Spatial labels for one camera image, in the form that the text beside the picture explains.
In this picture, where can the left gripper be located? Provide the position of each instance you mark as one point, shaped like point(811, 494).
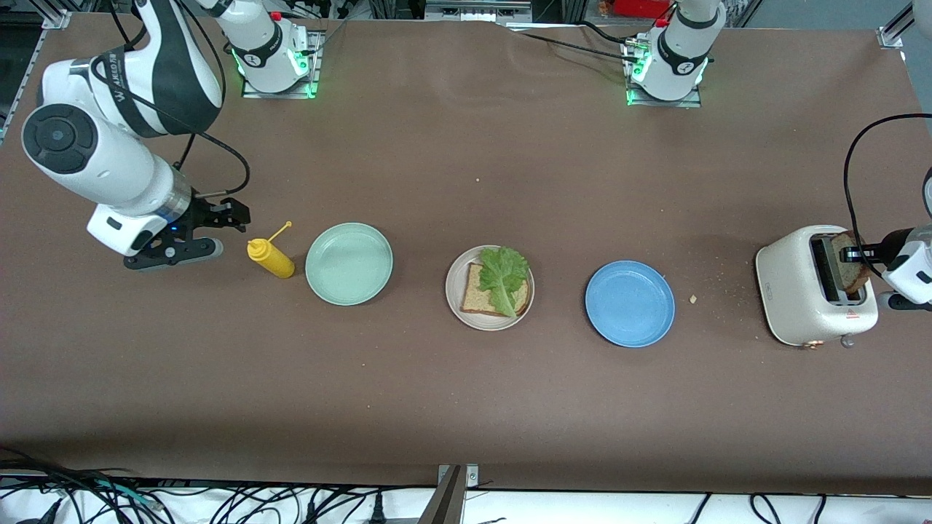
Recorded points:
point(887, 244)

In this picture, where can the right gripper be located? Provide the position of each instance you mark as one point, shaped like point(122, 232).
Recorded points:
point(206, 215)

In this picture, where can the brown-crust bread slice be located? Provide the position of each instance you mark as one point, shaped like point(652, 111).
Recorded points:
point(477, 295)
point(852, 275)

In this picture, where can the yellow squeeze bottle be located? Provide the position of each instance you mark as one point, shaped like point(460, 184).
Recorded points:
point(273, 258)

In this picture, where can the green lettuce leaf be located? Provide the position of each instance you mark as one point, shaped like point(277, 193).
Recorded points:
point(502, 273)

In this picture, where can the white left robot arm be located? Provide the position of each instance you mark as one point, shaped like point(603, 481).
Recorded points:
point(677, 58)

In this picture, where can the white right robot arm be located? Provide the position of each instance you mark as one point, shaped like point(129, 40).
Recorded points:
point(124, 109)

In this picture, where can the mint green round plate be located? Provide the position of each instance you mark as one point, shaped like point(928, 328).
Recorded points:
point(349, 264)

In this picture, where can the beige round plate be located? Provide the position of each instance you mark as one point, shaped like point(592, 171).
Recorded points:
point(455, 287)

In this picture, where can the blue round plate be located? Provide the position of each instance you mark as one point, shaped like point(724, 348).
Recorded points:
point(630, 304)

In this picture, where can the white two-slot toaster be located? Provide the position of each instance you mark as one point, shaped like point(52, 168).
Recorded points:
point(790, 291)

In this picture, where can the black power plug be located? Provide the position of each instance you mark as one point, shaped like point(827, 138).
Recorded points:
point(377, 511)

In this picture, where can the red box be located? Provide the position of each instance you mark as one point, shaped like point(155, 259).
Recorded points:
point(641, 7)

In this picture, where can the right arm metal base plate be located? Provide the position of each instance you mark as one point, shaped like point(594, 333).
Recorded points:
point(314, 73)

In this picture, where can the aluminium frame profile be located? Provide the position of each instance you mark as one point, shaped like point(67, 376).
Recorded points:
point(892, 33)
point(54, 16)

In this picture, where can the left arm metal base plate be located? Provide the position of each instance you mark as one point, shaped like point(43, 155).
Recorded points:
point(662, 103)

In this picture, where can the aluminium camera mount post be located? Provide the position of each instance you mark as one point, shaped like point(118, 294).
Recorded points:
point(448, 502)

